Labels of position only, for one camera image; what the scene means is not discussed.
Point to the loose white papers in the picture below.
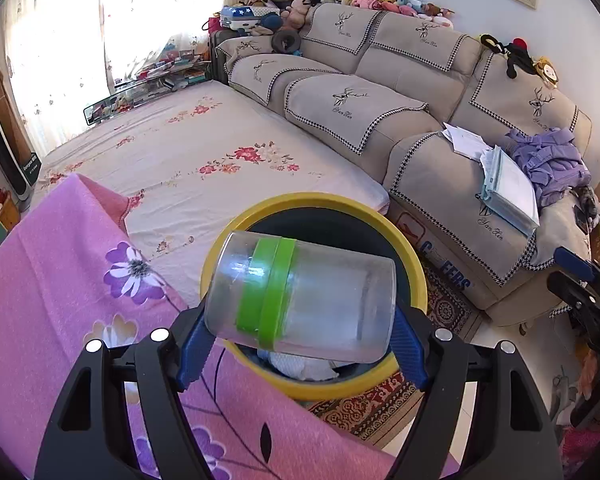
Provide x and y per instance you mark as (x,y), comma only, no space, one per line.
(465,140)

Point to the yellow-rimmed dark bin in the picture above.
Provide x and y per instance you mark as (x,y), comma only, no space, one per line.
(330,200)

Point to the dark cloth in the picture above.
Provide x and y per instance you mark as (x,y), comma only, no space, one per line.
(586,210)

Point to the grey neck pillow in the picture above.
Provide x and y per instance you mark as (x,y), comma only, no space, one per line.
(287,40)

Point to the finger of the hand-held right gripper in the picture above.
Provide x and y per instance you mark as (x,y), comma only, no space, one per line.
(572,260)

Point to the lion plush toy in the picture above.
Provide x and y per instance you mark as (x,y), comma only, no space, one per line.
(547,72)

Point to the pile of plush toys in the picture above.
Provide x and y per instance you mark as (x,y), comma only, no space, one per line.
(380,0)

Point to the beige sofa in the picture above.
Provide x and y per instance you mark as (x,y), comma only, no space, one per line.
(405,120)

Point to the glass table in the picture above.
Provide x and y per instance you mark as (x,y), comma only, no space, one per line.
(145,90)

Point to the floral bed sheet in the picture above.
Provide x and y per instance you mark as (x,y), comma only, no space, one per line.
(205,125)

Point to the patterned rug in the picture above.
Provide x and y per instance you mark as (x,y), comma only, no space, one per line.
(445,300)

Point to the white tissue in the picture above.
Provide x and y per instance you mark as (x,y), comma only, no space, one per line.
(300,365)

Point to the purple garment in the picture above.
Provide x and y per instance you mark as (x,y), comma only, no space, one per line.
(550,165)

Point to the clear jar green band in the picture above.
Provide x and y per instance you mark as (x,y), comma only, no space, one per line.
(330,305)

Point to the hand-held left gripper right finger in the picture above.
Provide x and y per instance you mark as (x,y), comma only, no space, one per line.
(407,350)

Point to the pink floral tablecloth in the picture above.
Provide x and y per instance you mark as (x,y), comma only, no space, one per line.
(55,270)

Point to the blue star-print case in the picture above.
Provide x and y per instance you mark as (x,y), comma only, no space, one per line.
(242,19)

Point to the black red plush toy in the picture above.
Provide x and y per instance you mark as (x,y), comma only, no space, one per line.
(512,57)

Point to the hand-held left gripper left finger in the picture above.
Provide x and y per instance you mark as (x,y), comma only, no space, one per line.
(192,355)

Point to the stack of papers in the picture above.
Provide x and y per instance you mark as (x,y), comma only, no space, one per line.
(512,190)

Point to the sheer embroidered curtain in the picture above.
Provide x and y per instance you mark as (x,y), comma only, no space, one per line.
(80,35)

